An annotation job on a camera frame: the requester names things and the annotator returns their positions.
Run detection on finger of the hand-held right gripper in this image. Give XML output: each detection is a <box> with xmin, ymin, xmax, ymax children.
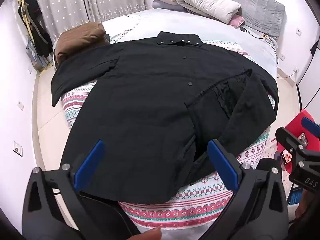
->
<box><xmin>275</xmin><ymin>127</ymin><xmax>304</xmax><ymax>153</ymax></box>
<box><xmin>301</xmin><ymin>116</ymin><xmax>320</xmax><ymax>142</ymax></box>

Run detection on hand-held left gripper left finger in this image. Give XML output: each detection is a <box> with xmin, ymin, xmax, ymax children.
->
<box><xmin>21</xmin><ymin>140</ymin><xmax>141</xmax><ymax>240</ymax></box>

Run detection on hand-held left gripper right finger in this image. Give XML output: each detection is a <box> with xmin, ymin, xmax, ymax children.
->
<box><xmin>199</xmin><ymin>139</ymin><xmax>290</xmax><ymax>240</ymax></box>

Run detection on black coat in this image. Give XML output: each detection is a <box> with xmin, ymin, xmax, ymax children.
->
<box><xmin>51</xmin><ymin>31</ymin><xmax>279</xmax><ymax>205</ymax></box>

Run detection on hanging dark clothes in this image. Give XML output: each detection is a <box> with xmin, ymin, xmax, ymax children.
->
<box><xmin>17</xmin><ymin>0</ymin><xmax>53</xmax><ymax>71</ymax></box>

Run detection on person's right hand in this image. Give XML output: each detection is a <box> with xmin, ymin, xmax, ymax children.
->
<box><xmin>294</xmin><ymin>192</ymin><xmax>310</xmax><ymax>222</ymax></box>

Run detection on person's left hand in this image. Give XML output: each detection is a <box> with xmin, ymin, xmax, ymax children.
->
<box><xmin>129</xmin><ymin>228</ymin><xmax>163</xmax><ymax>240</ymax></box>

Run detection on red box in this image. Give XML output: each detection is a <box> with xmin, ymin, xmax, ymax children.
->
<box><xmin>276</xmin><ymin>108</ymin><xmax>320</xmax><ymax>177</ymax></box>

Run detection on blue ribbed box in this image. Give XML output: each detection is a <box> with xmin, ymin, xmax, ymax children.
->
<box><xmin>287</xmin><ymin>189</ymin><xmax>303</xmax><ymax>206</ymax></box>

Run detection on patterned knit blanket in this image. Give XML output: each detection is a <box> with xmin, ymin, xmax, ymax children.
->
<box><xmin>61</xmin><ymin>39</ymin><xmax>274</xmax><ymax>229</ymax></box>

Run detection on pink pillow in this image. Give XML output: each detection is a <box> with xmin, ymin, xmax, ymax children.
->
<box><xmin>229</xmin><ymin>14</ymin><xmax>247</xmax><ymax>28</ymax></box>

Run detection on folded brown jacket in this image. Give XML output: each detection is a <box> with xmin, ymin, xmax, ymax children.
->
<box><xmin>54</xmin><ymin>22</ymin><xmax>107</xmax><ymax>65</ymax></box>

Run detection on grey bed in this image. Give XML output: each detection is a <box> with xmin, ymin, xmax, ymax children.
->
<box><xmin>52</xmin><ymin>8</ymin><xmax>278</xmax><ymax>235</ymax></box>

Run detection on grey quilted headboard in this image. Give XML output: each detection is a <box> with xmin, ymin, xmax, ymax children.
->
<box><xmin>194</xmin><ymin>0</ymin><xmax>286</xmax><ymax>40</ymax></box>

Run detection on white fringed throw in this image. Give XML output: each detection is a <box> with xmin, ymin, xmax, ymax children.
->
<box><xmin>109</xmin><ymin>14</ymin><xmax>143</xmax><ymax>44</ymax></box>

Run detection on white folded duvet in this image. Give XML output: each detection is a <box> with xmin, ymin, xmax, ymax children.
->
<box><xmin>167</xmin><ymin>0</ymin><xmax>242</xmax><ymax>25</ymax></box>

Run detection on grey star-print curtain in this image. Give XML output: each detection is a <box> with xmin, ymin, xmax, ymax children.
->
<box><xmin>26</xmin><ymin>0</ymin><xmax>147</xmax><ymax>40</ymax></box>

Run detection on grey pillow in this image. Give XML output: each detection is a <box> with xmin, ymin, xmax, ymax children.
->
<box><xmin>152</xmin><ymin>0</ymin><xmax>187</xmax><ymax>12</ymax></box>

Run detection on black cable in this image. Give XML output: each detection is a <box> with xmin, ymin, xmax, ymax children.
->
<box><xmin>246</xmin><ymin>29</ymin><xmax>279</xmax><ymax>65</ymax></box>

